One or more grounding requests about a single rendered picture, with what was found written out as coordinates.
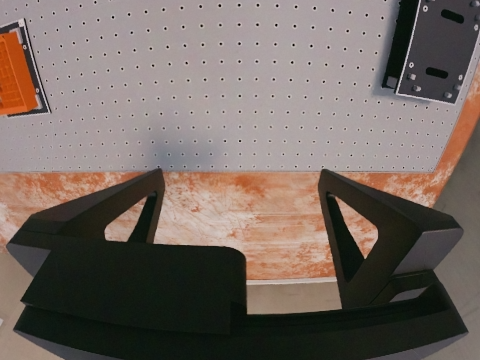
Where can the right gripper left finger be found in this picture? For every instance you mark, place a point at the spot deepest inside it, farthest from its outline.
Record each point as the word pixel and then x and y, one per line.
pixel 89 215

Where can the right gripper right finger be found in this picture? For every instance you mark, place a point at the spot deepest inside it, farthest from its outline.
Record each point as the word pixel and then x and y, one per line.
pixel 412 238

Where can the black rectangular plate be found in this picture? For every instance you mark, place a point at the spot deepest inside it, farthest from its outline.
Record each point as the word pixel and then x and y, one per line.
pixel 441 44

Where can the orange grid tube rack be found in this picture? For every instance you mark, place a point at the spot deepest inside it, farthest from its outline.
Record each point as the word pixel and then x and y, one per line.
pixel 19 76

